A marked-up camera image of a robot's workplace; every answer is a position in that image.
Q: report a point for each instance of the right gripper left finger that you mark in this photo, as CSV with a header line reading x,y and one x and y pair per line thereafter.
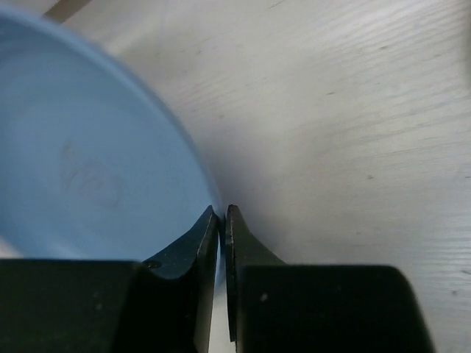
x,y
163,304

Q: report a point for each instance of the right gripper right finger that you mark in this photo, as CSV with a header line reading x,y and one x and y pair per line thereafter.
x,y
279,307

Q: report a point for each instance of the blue round plate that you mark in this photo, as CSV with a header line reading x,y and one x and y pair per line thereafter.
x,y
93,164

